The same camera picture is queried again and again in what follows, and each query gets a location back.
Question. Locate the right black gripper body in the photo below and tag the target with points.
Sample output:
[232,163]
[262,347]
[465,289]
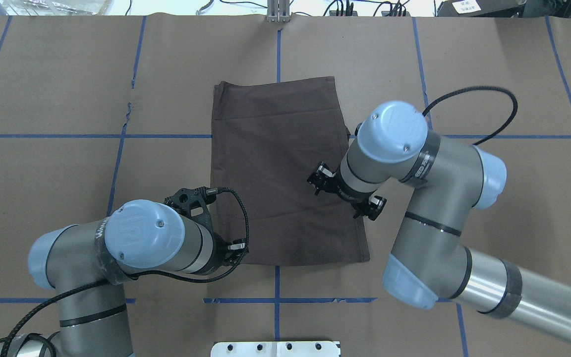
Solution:
[347,193]

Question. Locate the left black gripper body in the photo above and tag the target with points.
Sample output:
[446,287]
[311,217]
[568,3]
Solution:
[217,261]

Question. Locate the brown t-shirt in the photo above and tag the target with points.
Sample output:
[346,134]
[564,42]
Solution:
[266,141]

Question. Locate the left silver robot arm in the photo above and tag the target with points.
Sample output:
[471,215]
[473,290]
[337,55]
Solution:
[87,266]

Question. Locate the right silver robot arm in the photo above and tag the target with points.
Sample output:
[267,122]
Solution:
[449,179]

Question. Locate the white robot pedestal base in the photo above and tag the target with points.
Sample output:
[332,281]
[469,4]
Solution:
[277,349]

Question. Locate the aluminium frame post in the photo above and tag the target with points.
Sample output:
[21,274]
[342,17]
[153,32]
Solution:
[278,11]

